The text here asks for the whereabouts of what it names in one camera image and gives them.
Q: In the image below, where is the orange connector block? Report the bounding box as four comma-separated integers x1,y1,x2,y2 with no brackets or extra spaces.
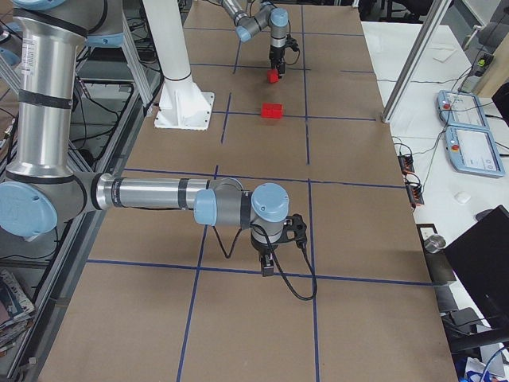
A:
405,181,424,208
398,154,414,175

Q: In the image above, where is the aluminium frame post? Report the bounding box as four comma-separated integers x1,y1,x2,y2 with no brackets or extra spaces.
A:
381,0,452,123

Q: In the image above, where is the red block one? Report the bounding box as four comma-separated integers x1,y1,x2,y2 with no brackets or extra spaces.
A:
271,103,284,119
266,68,280,84

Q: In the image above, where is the lower orange connector block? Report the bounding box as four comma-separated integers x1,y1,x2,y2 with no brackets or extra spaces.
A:
405,181,424,208

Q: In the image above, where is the steel cup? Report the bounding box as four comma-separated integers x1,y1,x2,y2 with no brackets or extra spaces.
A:
423,234,446,254

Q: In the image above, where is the upper orange connector block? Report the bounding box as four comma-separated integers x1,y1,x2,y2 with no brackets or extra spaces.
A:
398,154,414,175

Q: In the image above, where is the upper teach pendant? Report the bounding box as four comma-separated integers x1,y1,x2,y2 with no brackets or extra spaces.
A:
437,90,489,129

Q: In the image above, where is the teach pendant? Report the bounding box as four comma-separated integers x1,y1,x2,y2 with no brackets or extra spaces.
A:
445,126,506,178
437,90,489,129

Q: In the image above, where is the lower teach pendant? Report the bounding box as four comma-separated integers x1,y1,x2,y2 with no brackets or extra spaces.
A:
445,126,506,178

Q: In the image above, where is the black monitor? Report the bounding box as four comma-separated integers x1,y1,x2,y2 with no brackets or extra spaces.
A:
445,205,508,329

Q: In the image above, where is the white small puck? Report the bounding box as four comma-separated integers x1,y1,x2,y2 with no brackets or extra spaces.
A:
454,192,471,205

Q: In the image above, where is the white pedestal column base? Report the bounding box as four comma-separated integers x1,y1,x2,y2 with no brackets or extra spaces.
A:
143,0,215,131

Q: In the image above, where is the stack of magazines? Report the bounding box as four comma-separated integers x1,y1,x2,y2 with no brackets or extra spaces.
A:
1,268,36,357

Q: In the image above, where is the aluminium frame rack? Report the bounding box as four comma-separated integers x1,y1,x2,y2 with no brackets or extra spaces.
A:
1,1,153,381

